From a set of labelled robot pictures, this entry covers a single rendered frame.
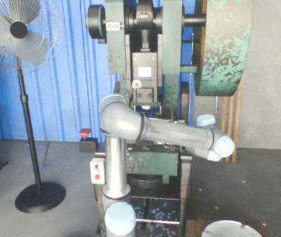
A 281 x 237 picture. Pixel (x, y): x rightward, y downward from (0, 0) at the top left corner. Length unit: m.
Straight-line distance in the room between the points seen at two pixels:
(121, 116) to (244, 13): 0.66
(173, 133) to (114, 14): 0.80
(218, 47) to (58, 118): 2.26
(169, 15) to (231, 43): 0.40
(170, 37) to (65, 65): 1.69
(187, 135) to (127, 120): 0.22
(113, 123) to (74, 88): 2.11
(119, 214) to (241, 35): 0.86
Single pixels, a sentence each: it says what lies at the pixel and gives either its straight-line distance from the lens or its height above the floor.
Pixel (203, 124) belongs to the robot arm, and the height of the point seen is 0.96.
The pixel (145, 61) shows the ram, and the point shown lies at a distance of 1.62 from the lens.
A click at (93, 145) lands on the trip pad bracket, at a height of 0.68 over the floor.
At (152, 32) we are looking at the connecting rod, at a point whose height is 1.27.
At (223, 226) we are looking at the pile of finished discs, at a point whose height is 0.39.
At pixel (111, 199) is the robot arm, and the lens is 1.23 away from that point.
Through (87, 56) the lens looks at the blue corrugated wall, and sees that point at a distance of 2.96.
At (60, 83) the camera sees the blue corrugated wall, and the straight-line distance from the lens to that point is 3.12.
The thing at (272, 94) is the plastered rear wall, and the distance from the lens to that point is 3.09.
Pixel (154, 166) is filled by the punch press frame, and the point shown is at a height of 0.56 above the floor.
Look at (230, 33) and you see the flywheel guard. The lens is 1.29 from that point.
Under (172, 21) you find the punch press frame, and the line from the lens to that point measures 1.55.
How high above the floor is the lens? 1.41
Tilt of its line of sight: 21 degrees down
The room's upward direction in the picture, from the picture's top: 1 degrees counter-clockwise
